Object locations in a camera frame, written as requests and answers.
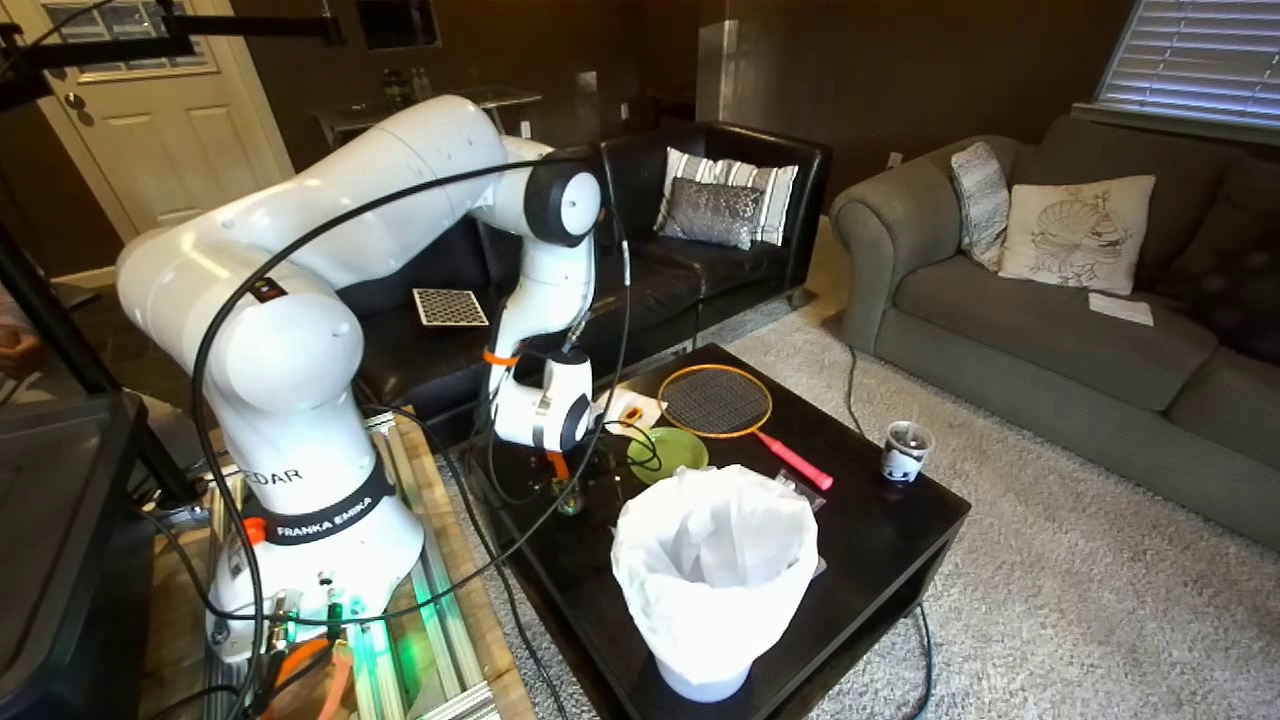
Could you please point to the silver cushion on armchair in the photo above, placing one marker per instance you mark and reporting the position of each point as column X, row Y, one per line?
column 714, row 212

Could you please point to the striped white pillow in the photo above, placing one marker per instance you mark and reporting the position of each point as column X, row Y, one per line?
column 987, row 201

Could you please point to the small cup with dark liquid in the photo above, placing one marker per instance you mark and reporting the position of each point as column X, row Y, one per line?
column 906, row 451

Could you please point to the green plate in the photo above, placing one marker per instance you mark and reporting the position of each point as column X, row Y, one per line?
column 661, row 454

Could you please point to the white paper on sofa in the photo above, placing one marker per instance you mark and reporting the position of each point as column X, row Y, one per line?
column 1122, row 308

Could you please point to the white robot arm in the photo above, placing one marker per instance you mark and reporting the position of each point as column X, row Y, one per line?
column 249, row 302

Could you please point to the beige printed pillow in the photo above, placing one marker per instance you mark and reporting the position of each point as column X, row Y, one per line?
column 1077, row 233

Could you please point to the black armchair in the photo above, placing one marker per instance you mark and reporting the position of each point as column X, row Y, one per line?
column 678, row 286

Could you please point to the red handled badminton racket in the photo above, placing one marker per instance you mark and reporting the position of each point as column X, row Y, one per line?
column 725, row 400

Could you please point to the window blinds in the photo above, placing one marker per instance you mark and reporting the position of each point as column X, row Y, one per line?
column 1211, row 60

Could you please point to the grey sofa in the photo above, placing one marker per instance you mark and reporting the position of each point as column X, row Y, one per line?
column 1176, row 397

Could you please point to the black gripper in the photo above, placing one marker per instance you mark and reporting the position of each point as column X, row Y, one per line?
column 562, row 486

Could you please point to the black coffee table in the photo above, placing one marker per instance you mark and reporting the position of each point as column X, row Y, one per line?
column 878, row 553

